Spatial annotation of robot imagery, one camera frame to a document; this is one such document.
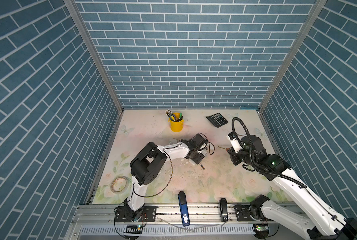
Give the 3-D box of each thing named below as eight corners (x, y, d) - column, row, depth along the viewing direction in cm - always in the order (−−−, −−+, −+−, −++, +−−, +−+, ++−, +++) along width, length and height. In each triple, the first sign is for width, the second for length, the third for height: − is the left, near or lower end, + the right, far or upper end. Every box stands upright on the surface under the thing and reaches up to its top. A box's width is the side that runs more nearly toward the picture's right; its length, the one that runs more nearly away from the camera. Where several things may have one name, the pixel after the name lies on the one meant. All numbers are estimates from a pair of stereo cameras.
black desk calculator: (217, 128, 111) (217, 126, 109) (207, 118, 117) (207, 116, 115) (227, 123, 115) (228, 120, 112) (217, 113, 121) (217, 111, 119)
